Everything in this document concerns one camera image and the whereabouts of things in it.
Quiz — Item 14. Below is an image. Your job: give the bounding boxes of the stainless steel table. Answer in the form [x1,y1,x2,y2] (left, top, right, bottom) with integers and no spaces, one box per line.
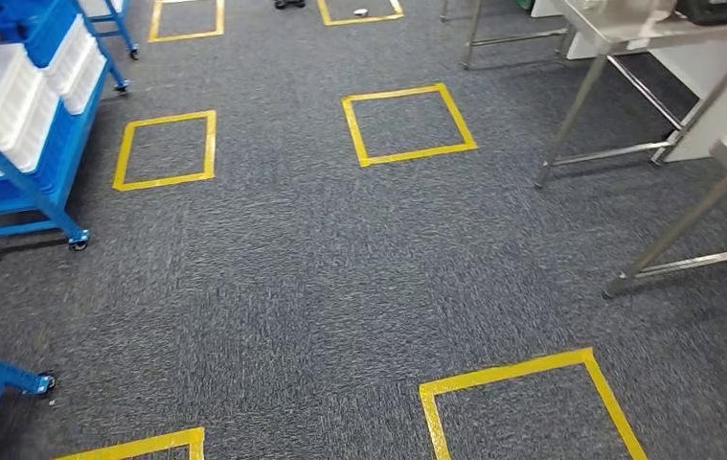
[533,0,727,190]
[439,0,577,71]

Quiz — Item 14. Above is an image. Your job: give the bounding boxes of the white plastic tray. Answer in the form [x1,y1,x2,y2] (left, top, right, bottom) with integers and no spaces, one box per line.
[0,42,59,182]
[42,15,107,116]

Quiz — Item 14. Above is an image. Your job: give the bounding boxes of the black flat device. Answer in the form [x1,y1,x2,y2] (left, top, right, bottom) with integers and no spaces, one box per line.
[675,0,727,27]

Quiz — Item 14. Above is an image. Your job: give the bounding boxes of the blue metal rack with casters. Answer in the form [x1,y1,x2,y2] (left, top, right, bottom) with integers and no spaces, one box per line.
[77,0,140,61]
[0,0,130,269]

